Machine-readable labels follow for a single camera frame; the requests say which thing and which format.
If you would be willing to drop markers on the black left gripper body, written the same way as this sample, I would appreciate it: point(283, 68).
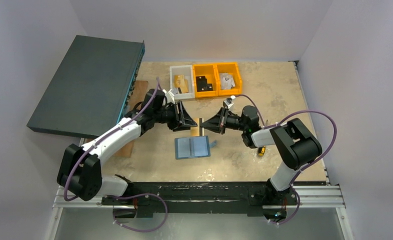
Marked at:
point(178, 115)

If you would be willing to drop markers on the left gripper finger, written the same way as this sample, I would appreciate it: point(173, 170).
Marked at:
point(184, 118)
point(184, 126)

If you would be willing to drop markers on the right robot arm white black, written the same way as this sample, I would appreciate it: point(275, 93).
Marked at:
point(296, 145)

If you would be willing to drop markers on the wooden board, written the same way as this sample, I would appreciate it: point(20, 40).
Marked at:
point(138, 92)

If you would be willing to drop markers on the yellow bin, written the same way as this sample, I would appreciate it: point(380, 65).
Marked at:
point(231, 68)
point(209, 70)

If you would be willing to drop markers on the yellow bin middle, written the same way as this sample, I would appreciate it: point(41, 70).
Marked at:
point(209, 70)

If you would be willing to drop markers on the teal card holder wallet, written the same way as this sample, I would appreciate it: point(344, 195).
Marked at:
point(193, 147)

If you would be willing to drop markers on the yellow bin right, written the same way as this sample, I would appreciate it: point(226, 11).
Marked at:
point(231, 68)

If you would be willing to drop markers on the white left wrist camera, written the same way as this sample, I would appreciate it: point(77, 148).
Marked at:
point(170, 95)

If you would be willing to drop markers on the silver cards in yellow bin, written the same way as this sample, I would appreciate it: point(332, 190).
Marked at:
point(227, 81)

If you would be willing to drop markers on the yellow handled screwdriver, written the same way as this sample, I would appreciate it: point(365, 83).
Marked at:
point(261, 151)

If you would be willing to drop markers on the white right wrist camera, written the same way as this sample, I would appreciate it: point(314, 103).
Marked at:
point(228, 103)

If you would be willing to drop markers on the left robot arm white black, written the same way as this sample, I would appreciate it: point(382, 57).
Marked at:
point(80, 172)

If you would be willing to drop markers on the dark grey network switch box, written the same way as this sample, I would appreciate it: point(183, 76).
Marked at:
point(91, 88)

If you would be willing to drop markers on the black cards in yellow bin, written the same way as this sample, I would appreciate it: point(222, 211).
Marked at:
point(202, 84)

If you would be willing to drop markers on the gold cards in white bin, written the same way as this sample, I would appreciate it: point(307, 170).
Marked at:
point(181, 83)

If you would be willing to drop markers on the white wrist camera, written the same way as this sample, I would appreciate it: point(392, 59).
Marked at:
point(170, 95)
point(228, 103)

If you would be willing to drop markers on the aluminium frame rail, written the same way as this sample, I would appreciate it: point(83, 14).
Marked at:
point(321, 214)

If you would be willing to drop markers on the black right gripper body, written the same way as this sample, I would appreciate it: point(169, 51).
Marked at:
point(223, 120)

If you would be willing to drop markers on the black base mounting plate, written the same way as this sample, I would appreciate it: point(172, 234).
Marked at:
point(253, 198)

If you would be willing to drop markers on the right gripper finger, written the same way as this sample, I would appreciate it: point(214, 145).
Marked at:
point(217, 119)
point(213, 126)

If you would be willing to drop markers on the white plastic bin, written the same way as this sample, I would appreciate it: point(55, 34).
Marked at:
point(187, 71)

